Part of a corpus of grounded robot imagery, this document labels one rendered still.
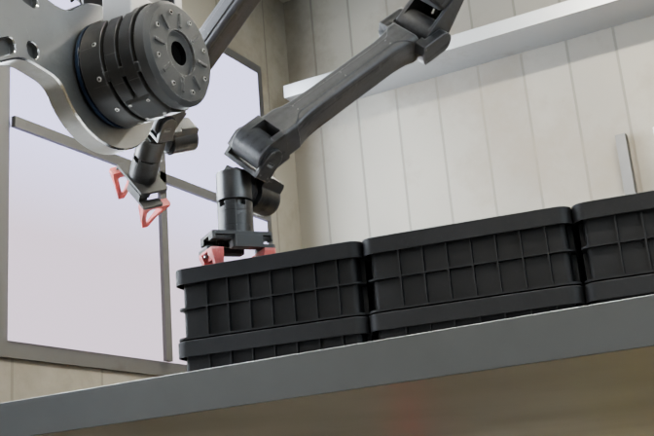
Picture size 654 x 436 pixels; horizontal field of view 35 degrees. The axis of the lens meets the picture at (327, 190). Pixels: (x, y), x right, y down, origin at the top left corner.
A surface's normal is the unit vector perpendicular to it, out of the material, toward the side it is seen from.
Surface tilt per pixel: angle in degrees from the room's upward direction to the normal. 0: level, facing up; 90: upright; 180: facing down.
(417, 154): 90
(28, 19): 90
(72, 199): 90
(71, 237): 90
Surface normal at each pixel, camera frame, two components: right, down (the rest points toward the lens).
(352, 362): -0.48, -0.22
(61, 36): 0.87, -0.21
